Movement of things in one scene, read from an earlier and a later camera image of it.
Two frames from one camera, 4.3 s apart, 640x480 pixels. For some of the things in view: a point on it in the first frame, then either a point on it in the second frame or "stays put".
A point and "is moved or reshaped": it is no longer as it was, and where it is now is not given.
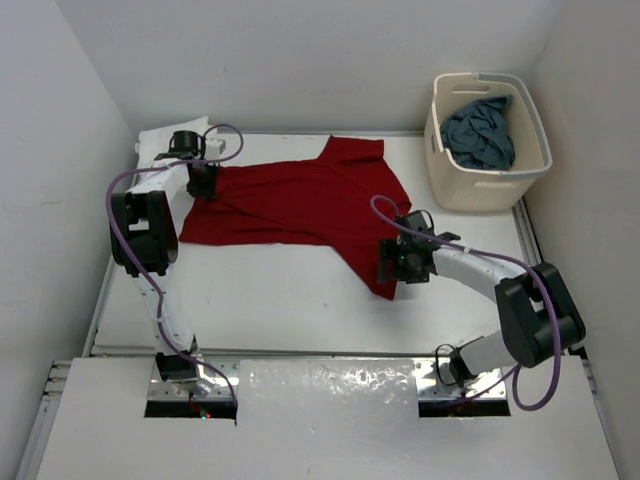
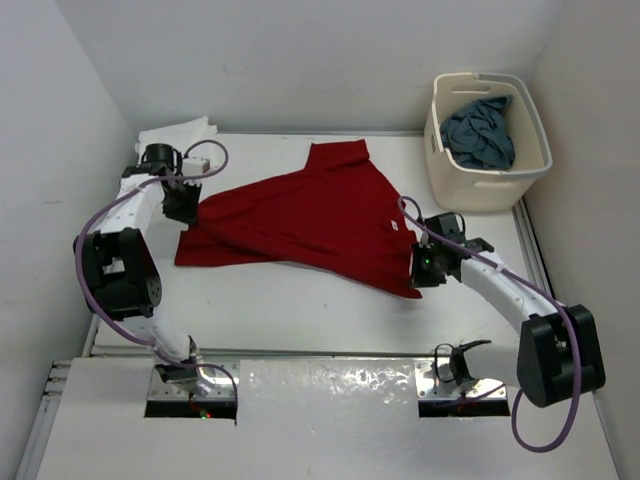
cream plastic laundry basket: (455, 187) stays put
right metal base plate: (434, 381) stays put
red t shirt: (346, 198) is moved or reshaped
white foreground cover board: (321, 419) stays put
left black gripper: (208, 192) to (188, 215)
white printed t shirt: (153, 142) stays put
